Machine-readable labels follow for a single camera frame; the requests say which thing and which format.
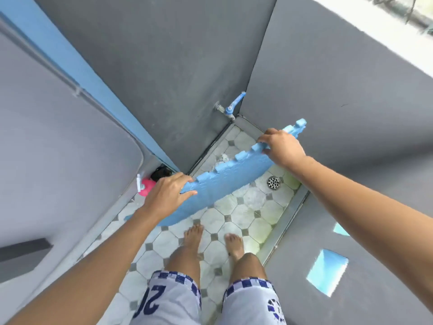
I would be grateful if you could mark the person's left hand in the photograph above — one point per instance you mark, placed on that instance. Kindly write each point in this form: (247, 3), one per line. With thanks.
(162, 198)

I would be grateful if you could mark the person's right hand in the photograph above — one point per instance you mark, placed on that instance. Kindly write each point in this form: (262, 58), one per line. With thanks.
(286, 148)

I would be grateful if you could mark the person's left thumb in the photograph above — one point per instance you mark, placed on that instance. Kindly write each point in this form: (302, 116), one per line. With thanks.
(188, 195)

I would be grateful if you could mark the person's right thumb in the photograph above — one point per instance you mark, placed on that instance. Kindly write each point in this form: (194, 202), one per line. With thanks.
(267, 151)

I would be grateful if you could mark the blue foam puzzle mat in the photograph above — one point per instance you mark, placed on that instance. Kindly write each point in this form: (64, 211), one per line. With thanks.
(230, 174)

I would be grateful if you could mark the person's left forearm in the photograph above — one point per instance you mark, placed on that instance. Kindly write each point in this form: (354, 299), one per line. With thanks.
(88, 270)

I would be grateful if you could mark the person's right forearm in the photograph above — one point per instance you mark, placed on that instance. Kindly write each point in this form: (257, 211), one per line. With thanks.
(365, 213)

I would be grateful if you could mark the round metal floor drain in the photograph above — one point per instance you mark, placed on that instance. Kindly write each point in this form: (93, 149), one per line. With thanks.
(273, 183)

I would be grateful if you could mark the black object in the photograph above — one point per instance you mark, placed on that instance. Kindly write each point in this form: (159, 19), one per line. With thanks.
(161, 172)

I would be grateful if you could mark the pink round plastic object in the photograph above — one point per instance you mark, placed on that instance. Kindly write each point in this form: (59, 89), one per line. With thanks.
(147, 186)

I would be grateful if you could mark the white door latch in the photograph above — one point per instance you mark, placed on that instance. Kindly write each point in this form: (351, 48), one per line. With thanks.
(138, 182)

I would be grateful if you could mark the person's left leg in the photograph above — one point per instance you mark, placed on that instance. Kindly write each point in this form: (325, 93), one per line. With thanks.
(187, 253)

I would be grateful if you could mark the person's leg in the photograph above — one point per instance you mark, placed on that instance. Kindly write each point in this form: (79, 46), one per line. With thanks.
(187, 253)
(242, 263)

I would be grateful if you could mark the person's right leg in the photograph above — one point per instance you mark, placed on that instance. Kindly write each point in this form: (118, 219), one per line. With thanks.
(242, 263)

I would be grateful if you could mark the grey shorts with blue checks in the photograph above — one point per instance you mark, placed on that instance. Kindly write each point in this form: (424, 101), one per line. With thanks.
(176, 301)

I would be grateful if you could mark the grey door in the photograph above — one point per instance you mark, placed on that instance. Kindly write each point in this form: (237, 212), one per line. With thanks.
(64, 159)

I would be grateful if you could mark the window with grille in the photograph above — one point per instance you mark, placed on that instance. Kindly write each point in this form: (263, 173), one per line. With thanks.
(402, 8)

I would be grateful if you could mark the blue door frame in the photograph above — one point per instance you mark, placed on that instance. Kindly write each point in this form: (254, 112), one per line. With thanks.
(81, 74)

